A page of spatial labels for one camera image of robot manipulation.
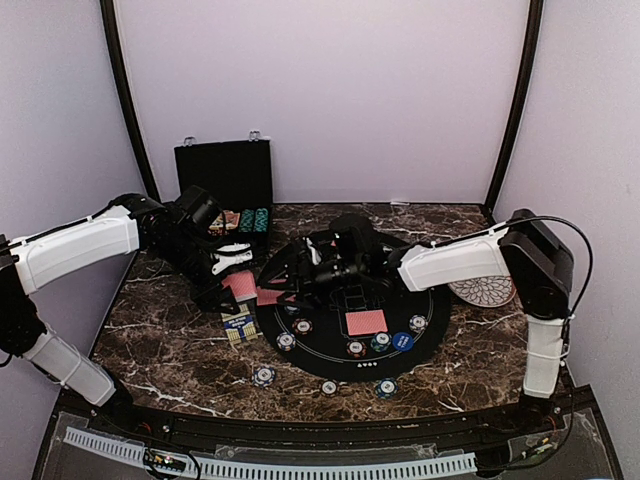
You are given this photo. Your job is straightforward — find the gold card box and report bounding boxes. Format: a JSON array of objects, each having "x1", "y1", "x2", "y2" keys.
[{"x1": 221, "y1": 312, "x2": 258, "y2": 345}]

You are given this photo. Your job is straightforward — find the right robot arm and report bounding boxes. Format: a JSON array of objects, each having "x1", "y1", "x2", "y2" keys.
[{"x1": 256, "y1": 209, "x2": 574, "y2": 434}]

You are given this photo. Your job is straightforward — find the blue green chip stack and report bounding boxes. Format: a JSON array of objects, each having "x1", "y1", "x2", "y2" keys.
[{"x1": 375, "y1": 378, "x2": 399, "y2": 399}]

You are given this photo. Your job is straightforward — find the card deck in case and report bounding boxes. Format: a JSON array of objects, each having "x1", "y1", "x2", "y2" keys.
[{"x1": 209, "y1": 210, "x2": 241, "y2": 236}]

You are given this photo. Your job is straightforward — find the black poker chip case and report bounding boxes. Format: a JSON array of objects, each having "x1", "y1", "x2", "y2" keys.
[{"x1": 174, "y1": 139, "x2": 274, "y2": 257}]

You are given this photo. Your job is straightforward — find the blue chip mat edge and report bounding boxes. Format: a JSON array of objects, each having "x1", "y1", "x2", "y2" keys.
[{"x1": 276, "y1": 332, "x2": 296, "y2": 352}]

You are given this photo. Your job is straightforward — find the green chip row right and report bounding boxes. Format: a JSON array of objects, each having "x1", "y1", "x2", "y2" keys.
[{"x1": 252, "y1": 208, "x2": 270, "y2": 233}]

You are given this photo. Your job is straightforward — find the brown chip front mat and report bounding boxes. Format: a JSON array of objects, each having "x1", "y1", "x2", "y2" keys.
[{"x1": 346, "y1": 340, "x2": 367, "y2": 359}]

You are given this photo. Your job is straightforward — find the green chip row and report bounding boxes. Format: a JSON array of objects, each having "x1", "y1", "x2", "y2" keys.
[
  {"x1": 238, "y1": 209, "x2": 255, "y2": 233},
  {"x1": 252, "y1": 208, "x2": 270, "y2": 233}
]

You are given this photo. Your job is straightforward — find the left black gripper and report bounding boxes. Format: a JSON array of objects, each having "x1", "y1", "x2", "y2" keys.
[{"x1": 154, "y1": 232, "x2": 241, "y2": 315}]

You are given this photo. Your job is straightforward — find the white slotted cable duct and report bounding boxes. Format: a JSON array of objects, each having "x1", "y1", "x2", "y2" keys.
[{"x1": 63, "y1": 427, "x2": 477, "y2": 480}]

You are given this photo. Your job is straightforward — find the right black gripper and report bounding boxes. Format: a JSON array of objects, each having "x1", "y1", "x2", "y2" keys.
[{"x1": 260, "y1": 253, "x2": 366, "y2": 312}]

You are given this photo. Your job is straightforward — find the dealt card front player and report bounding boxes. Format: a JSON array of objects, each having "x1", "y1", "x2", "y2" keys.
[{"x1": 345, "y1": 309, "x2": 388, "y2": 337}]

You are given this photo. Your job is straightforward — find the white floral patterned plate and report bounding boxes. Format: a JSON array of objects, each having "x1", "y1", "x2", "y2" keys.
[{"x1": 448, "y1": 276, "x2": 516, "y2": 308}]

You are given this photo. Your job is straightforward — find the dealt card player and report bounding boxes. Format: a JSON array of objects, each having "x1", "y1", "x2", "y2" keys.
[
  {"x1": 256, "y1": 287, "x2": 284, "y2": 306},
  {"x1": 345, "y1": 309, "x2": 388, "y2": 337}
]

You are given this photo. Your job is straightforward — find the blue white chip stack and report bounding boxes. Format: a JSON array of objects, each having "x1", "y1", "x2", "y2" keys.
[{"x1": 252, "y1": 366, "x2": 276, "y2": 388}]

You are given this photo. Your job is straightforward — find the blue chip mat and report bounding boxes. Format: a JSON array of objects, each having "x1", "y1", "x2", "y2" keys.
[{"x1": 409, "y1": 315, "x2": 429, "y2": 333}]

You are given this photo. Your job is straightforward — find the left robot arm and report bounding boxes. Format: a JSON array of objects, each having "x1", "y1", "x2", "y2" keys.
[{"x1": 1, "y1": 187, "x2": 238, "y2": 436}]

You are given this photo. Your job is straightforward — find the round black poker mat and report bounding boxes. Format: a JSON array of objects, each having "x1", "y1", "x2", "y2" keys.
[{"x1": 253, "y1": 227, "x2": 452, "y2": 384}]

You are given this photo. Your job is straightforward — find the red-backed card deck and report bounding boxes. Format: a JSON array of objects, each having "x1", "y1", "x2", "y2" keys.
[{"x1": 222, "y1": 270, "x2": 257, "y2": 302}]

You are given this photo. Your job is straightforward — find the brown chip mat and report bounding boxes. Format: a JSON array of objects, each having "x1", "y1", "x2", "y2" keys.
[
  {"x1": 346, "y1": 340, "x2": 367, "y2": 359},
  {"x1": 292, "y1": 318, "x2": 313, "y2": 336}
]

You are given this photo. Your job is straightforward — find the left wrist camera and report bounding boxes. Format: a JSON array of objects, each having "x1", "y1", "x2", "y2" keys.
[{"x1": 172, "y1": 184, "x2": 254, "y2": 276}]

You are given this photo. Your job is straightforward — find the blue round blind button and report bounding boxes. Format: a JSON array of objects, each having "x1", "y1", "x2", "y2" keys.
[{"x1": 392, "y1": 332, "x2": 414, "y2": 352}]

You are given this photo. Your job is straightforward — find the green chip row left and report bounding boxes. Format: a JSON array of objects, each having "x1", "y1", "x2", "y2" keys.
[{"x1": 238, "y1": 209, "x2": 255, "y2": 233}]

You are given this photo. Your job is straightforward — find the brown white chip stack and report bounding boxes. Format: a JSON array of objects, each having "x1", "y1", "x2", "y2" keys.
[{"x1": 320, "y1": 380, "x2": 339, "y2": 397}]

